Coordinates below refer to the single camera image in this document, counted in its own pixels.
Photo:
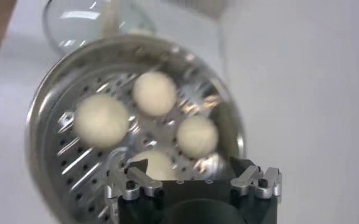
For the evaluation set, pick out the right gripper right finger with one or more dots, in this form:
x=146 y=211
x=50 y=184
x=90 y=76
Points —
x=258 y=182

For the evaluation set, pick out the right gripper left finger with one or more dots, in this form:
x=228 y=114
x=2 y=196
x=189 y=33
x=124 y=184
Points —
x=144 y=182

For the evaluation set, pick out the white steamed baozi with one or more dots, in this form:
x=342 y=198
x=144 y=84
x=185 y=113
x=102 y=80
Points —
x=154 y=93
x=158 y=164
x=101 y=120
x=197 y=136

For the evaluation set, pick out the round glass pot lid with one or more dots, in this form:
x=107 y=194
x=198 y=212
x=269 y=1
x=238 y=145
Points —
x=75 y=27

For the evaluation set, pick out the perforated steel steamer basket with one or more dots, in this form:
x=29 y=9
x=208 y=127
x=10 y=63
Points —
x=75 y=164

